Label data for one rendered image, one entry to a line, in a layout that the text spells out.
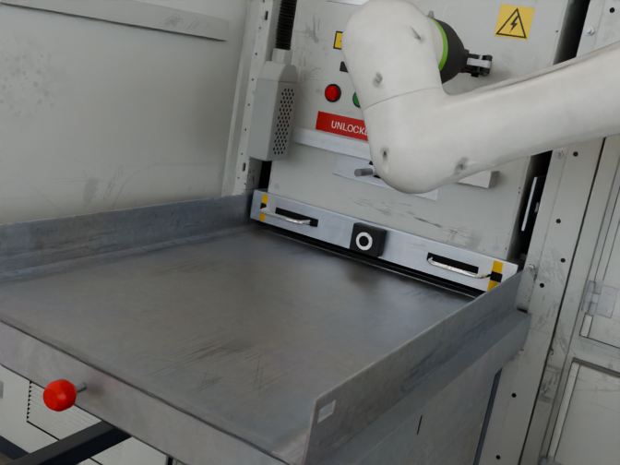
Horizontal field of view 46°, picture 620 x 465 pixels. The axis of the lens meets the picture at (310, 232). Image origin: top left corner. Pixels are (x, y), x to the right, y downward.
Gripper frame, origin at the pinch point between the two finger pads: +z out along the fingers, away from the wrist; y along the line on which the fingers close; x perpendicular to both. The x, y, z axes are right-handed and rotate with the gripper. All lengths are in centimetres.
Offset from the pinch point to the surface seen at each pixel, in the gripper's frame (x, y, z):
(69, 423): -102, -86, 2
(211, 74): -9, -51, -2
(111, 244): -37, -42, -34
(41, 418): -104, -96, 2
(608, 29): 8.2, 17.8, 3.7
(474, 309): -32.9, 13.8, -20.6
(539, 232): -24.8, 15.0, 4.0
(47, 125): -21, -58, -35
